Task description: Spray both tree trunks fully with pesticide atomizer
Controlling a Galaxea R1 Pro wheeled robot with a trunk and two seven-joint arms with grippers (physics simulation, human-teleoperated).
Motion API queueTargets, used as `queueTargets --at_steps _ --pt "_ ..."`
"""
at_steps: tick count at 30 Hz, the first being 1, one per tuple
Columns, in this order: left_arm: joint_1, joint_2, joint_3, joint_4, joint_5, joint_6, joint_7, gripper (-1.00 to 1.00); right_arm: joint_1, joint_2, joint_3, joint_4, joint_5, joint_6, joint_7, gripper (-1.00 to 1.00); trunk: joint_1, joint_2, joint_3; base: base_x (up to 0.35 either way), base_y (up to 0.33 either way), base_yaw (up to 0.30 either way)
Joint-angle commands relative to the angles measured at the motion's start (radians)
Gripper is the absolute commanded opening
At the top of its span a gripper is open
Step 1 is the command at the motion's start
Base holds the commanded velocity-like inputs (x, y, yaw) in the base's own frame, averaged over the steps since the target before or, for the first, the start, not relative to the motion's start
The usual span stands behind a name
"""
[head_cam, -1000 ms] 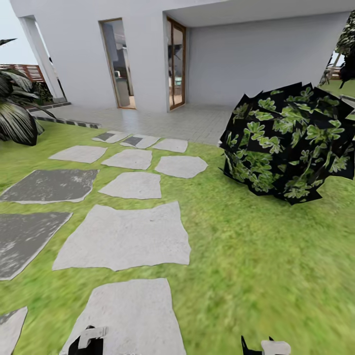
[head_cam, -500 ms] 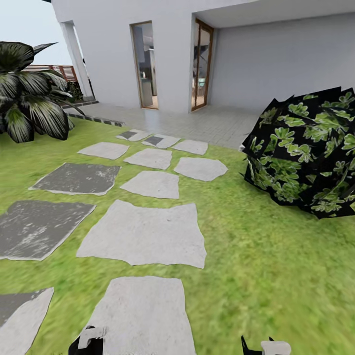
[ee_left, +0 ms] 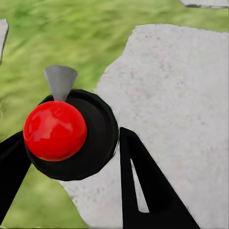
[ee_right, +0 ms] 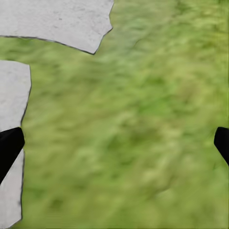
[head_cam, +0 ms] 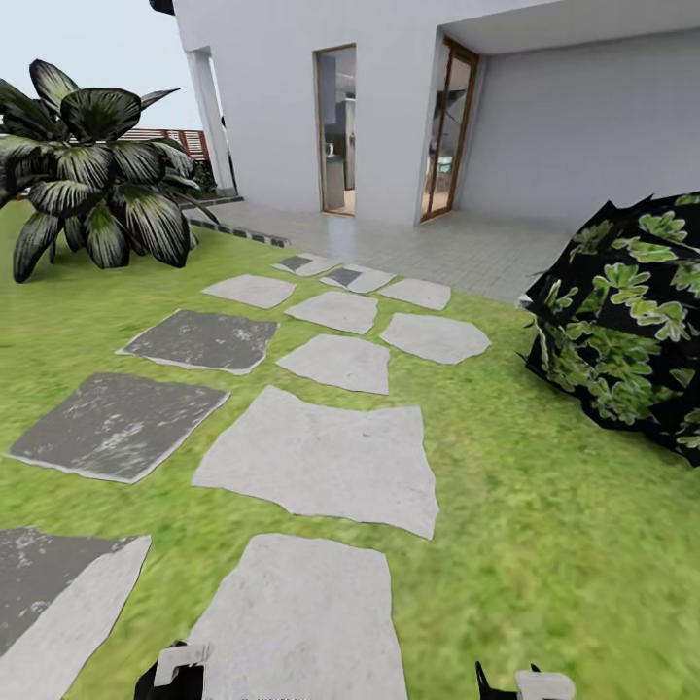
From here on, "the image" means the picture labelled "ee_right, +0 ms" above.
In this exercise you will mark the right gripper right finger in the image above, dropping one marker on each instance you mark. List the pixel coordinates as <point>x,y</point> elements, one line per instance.
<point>221,141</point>

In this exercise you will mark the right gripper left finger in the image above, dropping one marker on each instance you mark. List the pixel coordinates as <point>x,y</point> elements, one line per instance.
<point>11,143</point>

